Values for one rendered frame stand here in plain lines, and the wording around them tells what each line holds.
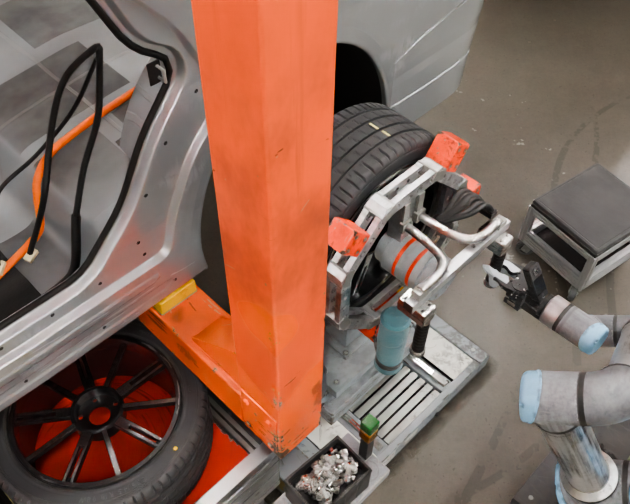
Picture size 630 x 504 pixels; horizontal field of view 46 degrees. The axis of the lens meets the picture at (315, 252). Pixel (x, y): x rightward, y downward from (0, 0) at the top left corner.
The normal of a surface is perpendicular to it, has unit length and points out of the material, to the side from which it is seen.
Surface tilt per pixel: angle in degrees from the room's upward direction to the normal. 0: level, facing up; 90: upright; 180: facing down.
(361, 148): 6
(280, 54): 90
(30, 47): 6
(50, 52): 6
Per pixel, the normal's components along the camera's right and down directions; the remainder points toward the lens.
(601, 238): 0.01, -0.64
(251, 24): -0.71, 0.54
